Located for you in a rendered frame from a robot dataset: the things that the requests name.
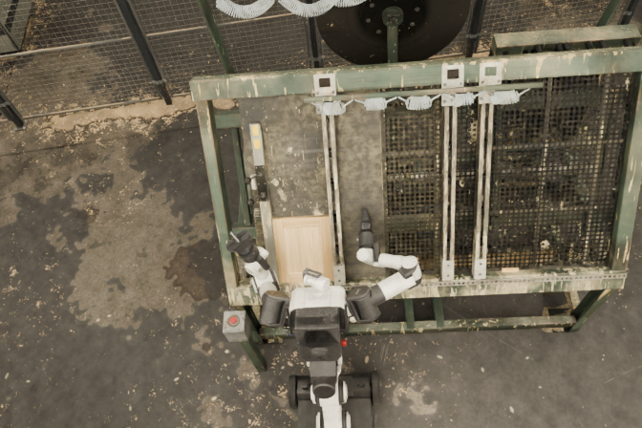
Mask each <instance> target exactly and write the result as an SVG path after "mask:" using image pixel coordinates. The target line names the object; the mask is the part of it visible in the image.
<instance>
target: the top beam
mask: <svg viewBox="0 0 642 428"><path fill-rule="evenodd" d="M491 62H502V63H503V66H502V80H516V79H530V78H545V77H559V76H574V75H602V74H617V73H631V72H642V46H634V47H620V48H606V49H592V50H578V51H564V52H550V53H523V54H510V55H495V56H482V57H467V58H454V59H440V60H426V61H412V62H398V63H384V64H371V65H356V66H342V67H329V68H314V69H301V70H286V71H273V72H259V73H245V74H231V75H204V76H194V77H193V78H192V79H191V80H189V89H190V94H191V99H192V100H193V101H199V100H213V99H228V98H242V97H257V96H284V95H299V94H313V93H315V91H314V80H313V75H322V74H335V89H336V92H343V91H357V90H372V89H386V88H400V87H415V86H429V85H441V74H442V66H449V65H464V77H463V83H473V82H480V63H491ZM496 74H497V66H495V67H485V73H484V76H492V75H496Z"/></svg>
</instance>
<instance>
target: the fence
mask: <svg viewBox="0 0 642 428"><path fill-rule="evenodd" d="M252 126H258V131H259V136H253V134H252ZM249 127H250V134H251V141H252V149H253V156H254V163H255V165H264V166H265V171H266V179H267V193H268V201H267V202H260V207H261V214H262V222H263V230H264V236H265V244H266V251H267V252H268V256H267V263H268V264H269V265H270V268H272V270H274V271H275V272H276V275H277V278H278V281H279V273H278V265H277V257H276V249H275V242H274V234H273V226H272V214H271V206H270V198H269V191H268V176H267V169H266V160H265V152H264V144H263V137H262V129H261V121H258V122H251V123H250V124H249ZM254 139H259V140H260V146H261V148H260V149H255V148H254V141H253V140H254ZM279 285H280V281H279Z"/></svg>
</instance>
